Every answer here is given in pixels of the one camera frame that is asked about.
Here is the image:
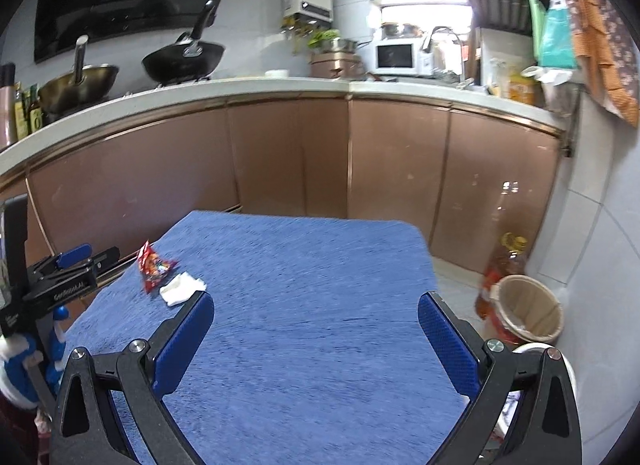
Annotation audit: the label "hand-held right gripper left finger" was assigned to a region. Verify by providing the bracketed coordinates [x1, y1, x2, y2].
[50, 289, 216, 465]

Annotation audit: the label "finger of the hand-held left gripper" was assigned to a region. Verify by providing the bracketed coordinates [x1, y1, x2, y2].
[30, 243, 94, 278]
[92, 246, 122, 276]

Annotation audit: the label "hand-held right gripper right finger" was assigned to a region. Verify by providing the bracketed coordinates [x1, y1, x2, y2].
[417, 291, 583, 465]

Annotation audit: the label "red snack packet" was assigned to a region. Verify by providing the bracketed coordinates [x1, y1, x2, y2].
[136, 241, 181, 295]

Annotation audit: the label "white tissue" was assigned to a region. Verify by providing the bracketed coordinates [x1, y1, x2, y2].
[159, 271, 207, 307]

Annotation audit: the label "white trash bin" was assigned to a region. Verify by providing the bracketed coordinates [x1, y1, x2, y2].
[480, 341, 578, 461]

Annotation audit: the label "beige trash bin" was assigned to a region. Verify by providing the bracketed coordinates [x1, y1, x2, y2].
[487, 275, 565, 348]

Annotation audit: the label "person's left hand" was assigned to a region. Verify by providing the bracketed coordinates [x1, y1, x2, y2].
[0, 305, 68, 408]

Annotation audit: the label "cooking oil bottle yellow cap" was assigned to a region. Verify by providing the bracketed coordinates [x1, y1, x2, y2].
[475, 232, 530, 321]

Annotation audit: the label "blue table cloth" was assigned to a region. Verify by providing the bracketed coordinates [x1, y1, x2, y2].
[60, 210, 471, 465]

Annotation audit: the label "yellow label bottle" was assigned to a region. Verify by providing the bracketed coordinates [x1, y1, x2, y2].
[14, 87, 30, 140]

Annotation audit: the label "green glass bottle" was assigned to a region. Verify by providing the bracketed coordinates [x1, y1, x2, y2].
[27, 85, 45, 133]

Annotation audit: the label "condiment bottles on counter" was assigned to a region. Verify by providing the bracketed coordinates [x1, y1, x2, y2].
[0, 62, 18, 146]

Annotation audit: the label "white kitchen countertop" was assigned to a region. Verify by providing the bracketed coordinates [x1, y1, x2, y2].
[0, 76, 568, 176]

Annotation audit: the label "brown kitchen cabinet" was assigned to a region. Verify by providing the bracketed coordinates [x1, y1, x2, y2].
[0, 95, 566, 296]

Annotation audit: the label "black wok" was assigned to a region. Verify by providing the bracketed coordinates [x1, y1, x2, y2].
[141, 0, 226, 83]

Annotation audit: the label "yellow packet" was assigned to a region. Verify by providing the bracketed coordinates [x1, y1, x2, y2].
[507, 72, 543, 106]

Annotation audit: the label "white plastic bottle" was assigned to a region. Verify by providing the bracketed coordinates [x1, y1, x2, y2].
[487, 57, 508, 98]

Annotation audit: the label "white microwave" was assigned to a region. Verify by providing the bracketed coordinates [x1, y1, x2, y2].
[375, 41, 435, 78]

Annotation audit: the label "copper coloured pot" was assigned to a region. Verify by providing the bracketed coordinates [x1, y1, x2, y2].
[309, 51, 365, 80]

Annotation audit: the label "green leafy vegetables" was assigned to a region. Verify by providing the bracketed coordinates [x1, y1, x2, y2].
[307, 29, 341, 50]

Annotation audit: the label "metal faucet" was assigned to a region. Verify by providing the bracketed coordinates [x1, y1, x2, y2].
[422, 26, 473, 86]

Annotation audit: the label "metal bowl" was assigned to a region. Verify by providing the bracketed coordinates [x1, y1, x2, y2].
[320, 37, 358, 53]

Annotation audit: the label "steel pot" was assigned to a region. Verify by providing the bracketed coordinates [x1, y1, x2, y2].
[380, 22, 418, 40]

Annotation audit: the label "teal plastic bag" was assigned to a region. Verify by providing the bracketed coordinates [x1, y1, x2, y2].
[537, 0, 578, 70]

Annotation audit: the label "green plastic bag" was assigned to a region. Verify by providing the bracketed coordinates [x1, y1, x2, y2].
[529, 0, 548, 66]

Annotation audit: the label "orange patterned cloth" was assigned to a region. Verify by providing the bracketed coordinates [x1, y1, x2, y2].
[552, 0, 640, 128]

